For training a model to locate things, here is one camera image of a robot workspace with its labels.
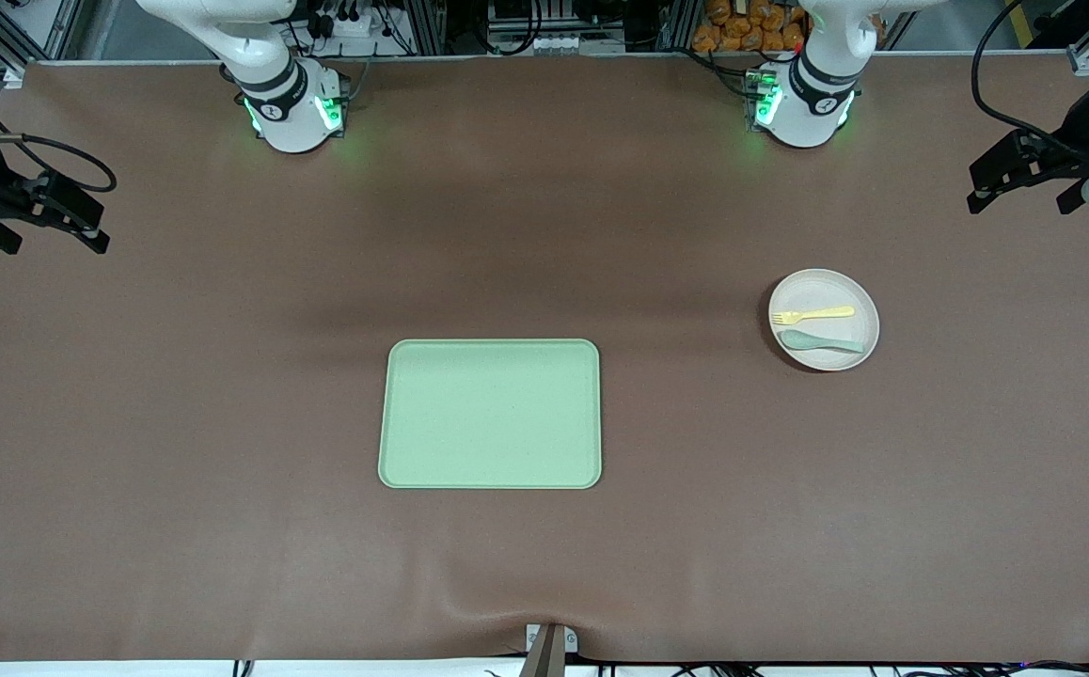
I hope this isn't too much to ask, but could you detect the beige round plate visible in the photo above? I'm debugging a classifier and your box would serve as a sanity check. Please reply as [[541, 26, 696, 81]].
[[768, 269, 881, 372]]

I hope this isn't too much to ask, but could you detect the yellow plastic fork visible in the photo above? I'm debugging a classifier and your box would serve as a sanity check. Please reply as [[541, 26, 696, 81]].
[[772, 306, 856, 326]]

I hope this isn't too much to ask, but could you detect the grey-green plastic spoon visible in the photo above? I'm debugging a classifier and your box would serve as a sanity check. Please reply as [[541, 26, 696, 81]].
[[778, 329, 865, 355]]

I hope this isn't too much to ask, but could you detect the pile of orange items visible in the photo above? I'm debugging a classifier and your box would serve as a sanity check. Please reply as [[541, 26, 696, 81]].
[[692, 0, 806, 54]]

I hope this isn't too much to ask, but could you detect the white power strip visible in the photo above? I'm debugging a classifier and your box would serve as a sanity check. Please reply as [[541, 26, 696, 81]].
[[314, 0, 387, 39]]

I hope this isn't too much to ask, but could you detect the brown tablecloth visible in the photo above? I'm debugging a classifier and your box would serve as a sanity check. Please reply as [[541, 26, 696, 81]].
[[0, 52, 1089, 665]]

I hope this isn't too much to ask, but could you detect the light green rectangular tray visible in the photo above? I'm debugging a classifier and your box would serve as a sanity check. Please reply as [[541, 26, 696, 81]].
[[377, 338, 603, 490]]

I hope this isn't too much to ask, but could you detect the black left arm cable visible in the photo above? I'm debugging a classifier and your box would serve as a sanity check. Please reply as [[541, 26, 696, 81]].
[[971, 0, 1072, 153]]

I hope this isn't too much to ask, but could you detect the grey equipment with cables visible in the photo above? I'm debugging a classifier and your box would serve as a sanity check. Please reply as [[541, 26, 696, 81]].
[[483, 0, 630, 55]]

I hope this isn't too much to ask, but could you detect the metal table clamp bracket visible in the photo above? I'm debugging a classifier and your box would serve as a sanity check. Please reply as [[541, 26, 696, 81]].
[[524, 622, 579, 677]]

